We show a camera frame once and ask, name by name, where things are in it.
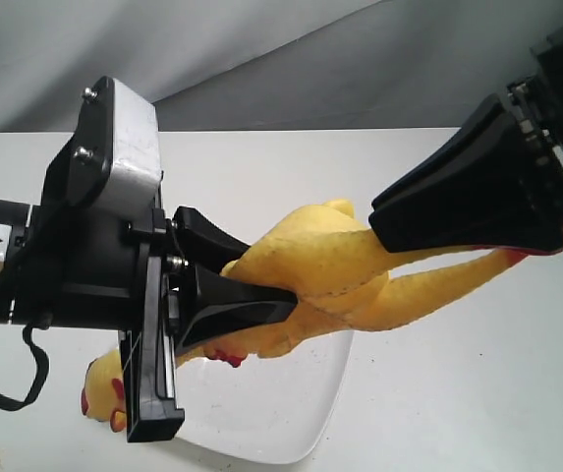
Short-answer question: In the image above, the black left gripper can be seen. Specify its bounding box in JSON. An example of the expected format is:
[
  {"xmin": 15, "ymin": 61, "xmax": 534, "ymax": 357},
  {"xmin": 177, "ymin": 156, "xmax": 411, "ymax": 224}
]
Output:
[{"xmin": 25, "ymin": 199, "xmax": 298, "ymax": 442}]

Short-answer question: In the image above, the yellow rubber chicken toy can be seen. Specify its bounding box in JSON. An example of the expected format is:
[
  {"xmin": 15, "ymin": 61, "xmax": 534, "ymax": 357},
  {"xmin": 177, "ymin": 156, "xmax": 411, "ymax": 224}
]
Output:
[{"xmin": 81, "ymin": 197, "xmax": 563, "ymax": 429}]

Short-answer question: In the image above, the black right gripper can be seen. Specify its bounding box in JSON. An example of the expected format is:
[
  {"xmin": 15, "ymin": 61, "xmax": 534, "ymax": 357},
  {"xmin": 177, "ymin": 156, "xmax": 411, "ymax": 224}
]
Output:
[{"xmin": 368, "ymin": 26, "xmax": 563, "ymax": 254}]

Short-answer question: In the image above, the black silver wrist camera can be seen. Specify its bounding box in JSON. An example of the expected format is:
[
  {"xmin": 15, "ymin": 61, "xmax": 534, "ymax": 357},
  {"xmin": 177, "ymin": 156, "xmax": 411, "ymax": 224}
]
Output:
[{"xmin": 40, "ymin": 76, "xmax": 162, "ymax": 221}]

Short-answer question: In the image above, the grey backdrop cloth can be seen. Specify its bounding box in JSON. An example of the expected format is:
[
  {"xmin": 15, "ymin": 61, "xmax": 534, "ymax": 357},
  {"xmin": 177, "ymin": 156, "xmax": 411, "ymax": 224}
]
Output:
[{"xmin": 0, "ymin": 1, "xmax": 563, "ymax": 132}]

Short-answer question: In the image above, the black camera cable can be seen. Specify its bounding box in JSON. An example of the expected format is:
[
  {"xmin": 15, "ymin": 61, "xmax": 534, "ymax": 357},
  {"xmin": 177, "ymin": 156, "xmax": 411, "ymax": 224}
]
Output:
[{"xmin": 0, "ymin": 196, "xmax": 66, "ymax": 412}]

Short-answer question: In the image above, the white square plate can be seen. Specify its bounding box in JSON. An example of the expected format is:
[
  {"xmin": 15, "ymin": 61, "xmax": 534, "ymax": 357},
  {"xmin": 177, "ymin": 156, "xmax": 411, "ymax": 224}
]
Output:
[{"xmin": 177, "ymin": 331, "xmax": 354, "ymax": 465}]

